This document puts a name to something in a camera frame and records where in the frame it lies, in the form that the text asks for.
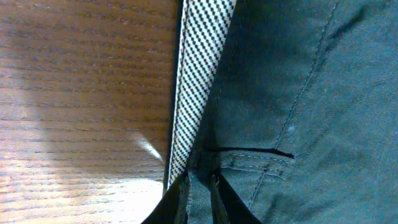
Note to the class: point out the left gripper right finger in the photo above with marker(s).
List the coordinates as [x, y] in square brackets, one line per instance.
[227, 207]

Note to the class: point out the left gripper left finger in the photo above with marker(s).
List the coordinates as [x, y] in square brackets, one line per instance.
[172, 208]

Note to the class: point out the black shorts garment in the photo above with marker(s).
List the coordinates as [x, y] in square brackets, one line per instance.
[294, 102]

